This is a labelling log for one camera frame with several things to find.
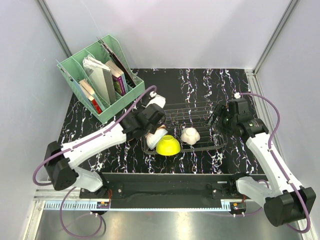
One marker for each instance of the grey book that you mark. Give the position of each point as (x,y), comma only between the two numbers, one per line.
(102,80)

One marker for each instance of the white flower-shaped bowl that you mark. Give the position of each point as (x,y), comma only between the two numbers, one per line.
(190,136)

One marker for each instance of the purple book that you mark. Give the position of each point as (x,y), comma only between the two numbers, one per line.
(118,77)

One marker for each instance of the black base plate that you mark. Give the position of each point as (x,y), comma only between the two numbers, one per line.
(126,185)

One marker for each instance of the aluminium frame rail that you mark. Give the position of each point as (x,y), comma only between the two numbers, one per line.
(262,107)

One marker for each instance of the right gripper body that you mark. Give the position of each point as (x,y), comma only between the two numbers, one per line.
(226,121)

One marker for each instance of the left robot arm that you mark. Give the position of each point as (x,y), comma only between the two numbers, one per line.
(63,167)

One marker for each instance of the white ribbed bowl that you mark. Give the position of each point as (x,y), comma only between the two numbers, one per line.
(153,139)

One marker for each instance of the red book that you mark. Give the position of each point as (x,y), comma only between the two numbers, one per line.
(96,106)

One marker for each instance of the green file organizer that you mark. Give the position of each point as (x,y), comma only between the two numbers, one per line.
(82,87)

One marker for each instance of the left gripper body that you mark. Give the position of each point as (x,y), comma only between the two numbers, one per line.
(153,129)

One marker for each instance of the white crumpled paper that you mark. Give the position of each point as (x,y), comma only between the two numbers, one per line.
(89,65)

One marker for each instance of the black wire dish rack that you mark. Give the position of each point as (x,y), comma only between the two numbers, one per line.
(195,114)

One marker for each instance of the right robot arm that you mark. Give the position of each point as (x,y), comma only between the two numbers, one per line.
(285,200)

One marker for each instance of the yellow bowl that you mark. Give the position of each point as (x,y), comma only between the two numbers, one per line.
(168,146)

